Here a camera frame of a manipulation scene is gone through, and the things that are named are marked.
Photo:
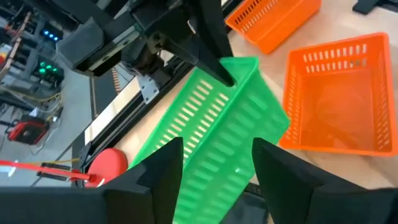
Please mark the red desk lamp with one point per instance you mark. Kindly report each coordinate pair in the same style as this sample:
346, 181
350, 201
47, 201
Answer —
109, 165

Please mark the black device with green lights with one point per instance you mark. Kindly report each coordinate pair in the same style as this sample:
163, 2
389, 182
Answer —
48, 70

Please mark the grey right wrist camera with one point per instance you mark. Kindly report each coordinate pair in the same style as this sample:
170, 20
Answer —
90, 46

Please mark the red and black toolbox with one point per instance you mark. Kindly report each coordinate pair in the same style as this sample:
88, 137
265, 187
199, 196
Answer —
28, 133

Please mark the black device with blue lights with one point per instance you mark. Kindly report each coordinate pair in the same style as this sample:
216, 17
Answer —
51, 32

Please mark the black table edge bracket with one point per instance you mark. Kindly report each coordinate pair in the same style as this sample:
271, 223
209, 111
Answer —
370, 5

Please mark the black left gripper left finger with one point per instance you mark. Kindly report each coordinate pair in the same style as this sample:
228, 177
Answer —
155, 186

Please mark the green plastic slotted basket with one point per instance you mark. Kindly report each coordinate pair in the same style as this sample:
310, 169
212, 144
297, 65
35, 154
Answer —
217, 130

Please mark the black aluminium table frame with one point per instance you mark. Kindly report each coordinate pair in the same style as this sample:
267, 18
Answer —
130, 123

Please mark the black hazard striped floor mat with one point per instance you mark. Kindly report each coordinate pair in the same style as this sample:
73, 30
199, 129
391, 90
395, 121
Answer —
104, 93

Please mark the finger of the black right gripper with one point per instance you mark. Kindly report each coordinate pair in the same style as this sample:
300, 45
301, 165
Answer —
199, 56
213, 28

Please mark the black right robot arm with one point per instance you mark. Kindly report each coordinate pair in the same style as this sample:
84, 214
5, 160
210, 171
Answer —
143, 60

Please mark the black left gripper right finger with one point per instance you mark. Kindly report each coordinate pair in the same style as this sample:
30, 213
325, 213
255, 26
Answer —
286, 189

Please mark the black floor power strip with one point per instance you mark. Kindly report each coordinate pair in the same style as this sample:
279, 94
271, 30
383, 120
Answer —
54, 176

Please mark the orange plastic slotted basket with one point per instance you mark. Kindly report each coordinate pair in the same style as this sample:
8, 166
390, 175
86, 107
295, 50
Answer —
273, 28
339, 102

